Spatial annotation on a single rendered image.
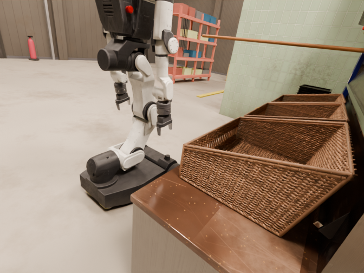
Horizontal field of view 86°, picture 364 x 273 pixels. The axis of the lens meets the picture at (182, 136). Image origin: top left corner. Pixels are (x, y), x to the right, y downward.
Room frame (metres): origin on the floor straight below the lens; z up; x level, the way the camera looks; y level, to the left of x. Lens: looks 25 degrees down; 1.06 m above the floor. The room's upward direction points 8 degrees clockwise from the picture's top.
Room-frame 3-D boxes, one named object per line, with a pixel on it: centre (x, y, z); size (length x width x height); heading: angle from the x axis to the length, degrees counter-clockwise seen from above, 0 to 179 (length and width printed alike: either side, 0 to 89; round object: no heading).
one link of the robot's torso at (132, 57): (1.25, 0.37, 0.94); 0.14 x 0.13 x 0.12; 56
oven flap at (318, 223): (1.10, -0.93, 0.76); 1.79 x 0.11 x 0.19; 146
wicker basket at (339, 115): (1.24, -0.70, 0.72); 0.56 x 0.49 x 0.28; 147
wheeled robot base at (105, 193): (1.24, 0.37, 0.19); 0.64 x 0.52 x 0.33; 146
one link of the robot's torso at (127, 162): (1.22, 0.39, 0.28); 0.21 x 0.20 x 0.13; 146
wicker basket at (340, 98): (1.74, -1.04, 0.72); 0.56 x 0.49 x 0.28; 147
